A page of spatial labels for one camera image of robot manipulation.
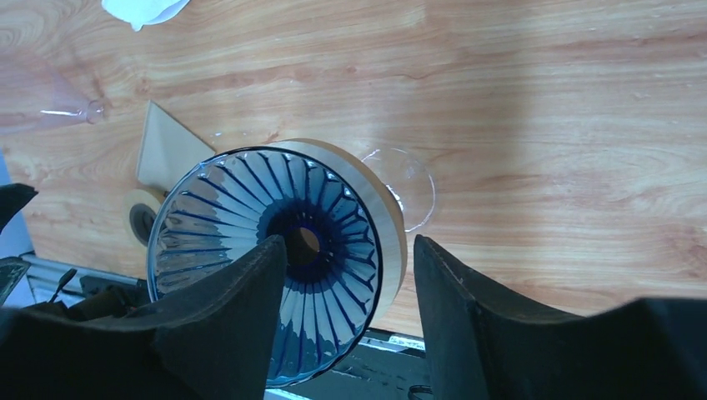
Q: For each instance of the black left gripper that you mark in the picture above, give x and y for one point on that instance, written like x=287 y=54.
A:
x=15 y=241

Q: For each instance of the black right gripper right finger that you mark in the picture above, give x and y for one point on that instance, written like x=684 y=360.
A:
x=486 y=341

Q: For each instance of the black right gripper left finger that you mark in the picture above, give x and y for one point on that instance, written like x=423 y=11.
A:
x=211 y=340

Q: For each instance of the blue glass dripper cone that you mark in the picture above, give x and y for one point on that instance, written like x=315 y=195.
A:
x=230 y=203

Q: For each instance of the white paper coffee filter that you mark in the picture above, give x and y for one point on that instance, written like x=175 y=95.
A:
x=140 y=13

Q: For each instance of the clear glass server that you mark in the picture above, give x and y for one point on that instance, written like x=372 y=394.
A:
x=409 y=181

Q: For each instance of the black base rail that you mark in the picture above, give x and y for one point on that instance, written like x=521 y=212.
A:
x=381 y=366

